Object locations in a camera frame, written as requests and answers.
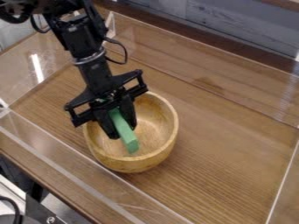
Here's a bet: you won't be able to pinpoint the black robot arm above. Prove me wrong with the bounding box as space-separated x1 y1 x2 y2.
0 0 148 139

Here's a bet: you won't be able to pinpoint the brown wooden bowl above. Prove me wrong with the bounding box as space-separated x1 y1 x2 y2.
83 92 179 173

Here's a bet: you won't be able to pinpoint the green rectangular block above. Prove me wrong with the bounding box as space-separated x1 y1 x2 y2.
108 108 139 154

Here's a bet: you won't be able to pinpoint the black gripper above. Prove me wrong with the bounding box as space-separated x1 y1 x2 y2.
64 56 148 139

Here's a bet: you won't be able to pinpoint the clear acrylic tray enclosure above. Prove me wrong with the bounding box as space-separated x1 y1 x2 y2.
0 16 299 224

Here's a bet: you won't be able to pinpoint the black cable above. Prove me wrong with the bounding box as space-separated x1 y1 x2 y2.
0 195 23 224

